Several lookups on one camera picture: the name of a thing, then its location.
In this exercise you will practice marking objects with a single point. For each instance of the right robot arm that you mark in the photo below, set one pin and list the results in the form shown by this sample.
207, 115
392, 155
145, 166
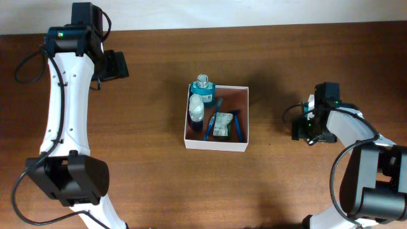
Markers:
367, 182

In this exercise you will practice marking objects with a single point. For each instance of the blue white toothbrush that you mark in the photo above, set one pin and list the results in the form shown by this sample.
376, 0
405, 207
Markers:
219, 103

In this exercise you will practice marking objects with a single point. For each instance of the clear pump bottle purple liquid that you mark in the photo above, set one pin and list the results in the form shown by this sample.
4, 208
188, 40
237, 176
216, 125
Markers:
196, 112

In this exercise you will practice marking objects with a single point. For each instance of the blue mouthwash bottle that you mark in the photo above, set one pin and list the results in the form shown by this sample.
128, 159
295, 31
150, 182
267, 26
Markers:
205, 88

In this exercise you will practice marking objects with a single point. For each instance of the blue disposable razor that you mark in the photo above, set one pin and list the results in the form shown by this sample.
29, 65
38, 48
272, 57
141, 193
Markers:
239, 132

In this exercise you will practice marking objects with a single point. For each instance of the white cardboard box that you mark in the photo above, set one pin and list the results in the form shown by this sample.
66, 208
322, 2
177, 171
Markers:
234, 98

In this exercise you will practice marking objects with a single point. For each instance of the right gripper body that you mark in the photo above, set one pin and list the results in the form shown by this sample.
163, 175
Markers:
314, 130

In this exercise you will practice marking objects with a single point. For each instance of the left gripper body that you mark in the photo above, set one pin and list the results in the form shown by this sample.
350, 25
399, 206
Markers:
112, 67

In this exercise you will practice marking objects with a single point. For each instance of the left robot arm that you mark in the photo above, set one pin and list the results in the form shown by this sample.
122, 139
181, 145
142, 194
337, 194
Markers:
65, 170

